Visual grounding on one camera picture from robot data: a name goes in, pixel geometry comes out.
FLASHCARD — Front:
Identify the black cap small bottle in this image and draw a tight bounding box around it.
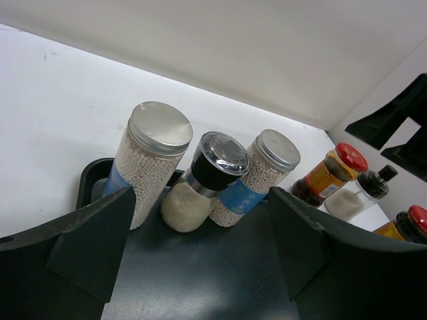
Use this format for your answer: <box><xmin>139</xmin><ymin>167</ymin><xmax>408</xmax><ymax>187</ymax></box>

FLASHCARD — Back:
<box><xmin>324</xmin><ymin>165</ymin><xmax>398</xmax><ymax>221</ymax></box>

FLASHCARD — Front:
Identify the white cap blue label bottle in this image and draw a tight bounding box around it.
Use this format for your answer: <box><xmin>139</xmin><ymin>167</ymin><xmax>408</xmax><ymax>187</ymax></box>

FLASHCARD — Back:
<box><xmin>209</xmin><ymin>129</ymin><xmax>301</xmax><ymax>227</ymax></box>

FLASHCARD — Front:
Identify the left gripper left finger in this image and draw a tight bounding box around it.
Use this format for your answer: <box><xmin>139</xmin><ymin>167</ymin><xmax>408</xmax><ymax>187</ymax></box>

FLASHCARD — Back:
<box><xmin>1</xmin><ymin>187</ymin><xmax>135</xmax><ymax>319</ymax></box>

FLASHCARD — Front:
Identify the red lid sauce jar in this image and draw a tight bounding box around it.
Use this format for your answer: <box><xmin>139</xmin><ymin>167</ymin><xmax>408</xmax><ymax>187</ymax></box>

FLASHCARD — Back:
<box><xmin>374</xmin><ymin>205</ymin><xmax>426</xmax><ymax>245</ymax></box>
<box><xmin>291</xmin><ymin>142</ymin><xmax>368</xmax><ymax>208</ymax></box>

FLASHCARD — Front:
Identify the silver lid salt jar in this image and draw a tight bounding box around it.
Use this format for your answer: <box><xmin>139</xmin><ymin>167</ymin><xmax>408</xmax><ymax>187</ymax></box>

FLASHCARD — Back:
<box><xmin>103</xmin><ymin>101</ymin><xmax>193</xmax><ymax>230</ymax></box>

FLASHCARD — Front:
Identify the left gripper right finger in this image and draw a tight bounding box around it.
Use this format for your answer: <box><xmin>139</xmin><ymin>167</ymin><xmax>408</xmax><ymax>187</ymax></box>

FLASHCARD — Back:
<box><xmin>268</xmin><ymin>187</ymin><xmax>426</xmax><ymax>319</ymax></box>

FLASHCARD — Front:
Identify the black plastic tray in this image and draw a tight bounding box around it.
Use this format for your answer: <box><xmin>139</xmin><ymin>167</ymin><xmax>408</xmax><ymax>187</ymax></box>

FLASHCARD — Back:
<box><xmin>76</xmin><ymin>157</ymin><xmax>301</xmax><ymax>320</ymax></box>

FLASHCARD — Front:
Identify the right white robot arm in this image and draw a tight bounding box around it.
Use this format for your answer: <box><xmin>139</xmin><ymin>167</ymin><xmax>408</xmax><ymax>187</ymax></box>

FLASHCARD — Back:
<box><xmin>345</xmin><ymin>73</ymin><xmax>426</xmax><ymax>181</ymax></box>

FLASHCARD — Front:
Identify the clear lid pepper shaker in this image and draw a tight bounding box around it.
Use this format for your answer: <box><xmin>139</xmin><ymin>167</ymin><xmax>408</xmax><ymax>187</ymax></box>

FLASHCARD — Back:
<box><xmin>160</xmin><ymin>131</ymin><xmax>251</xmax><ymax>233</ymax></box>

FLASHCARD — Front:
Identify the red lid sauce jar front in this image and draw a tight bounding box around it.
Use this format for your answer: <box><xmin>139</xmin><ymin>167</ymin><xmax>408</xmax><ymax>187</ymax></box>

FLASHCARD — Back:
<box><xmin>374</xmin><ymin>205</ymin><xmax>426</xmax><ymax>245</ymax></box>

